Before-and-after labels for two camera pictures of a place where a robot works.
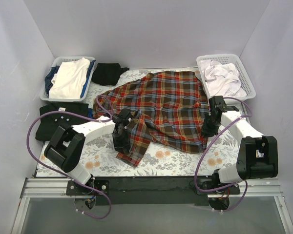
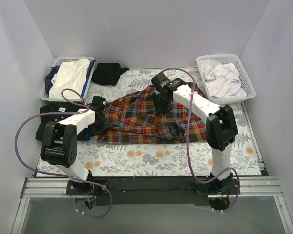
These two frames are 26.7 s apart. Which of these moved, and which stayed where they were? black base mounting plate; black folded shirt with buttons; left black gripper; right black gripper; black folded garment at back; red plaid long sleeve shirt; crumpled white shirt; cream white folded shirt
Moved: left black gripper; right black gripper; red plaid long sleeve shirt
Stayed: black folded garment at back; crumpled white shirt; black base mounting plate; cream white folded shirt; black folded shirt with buttons
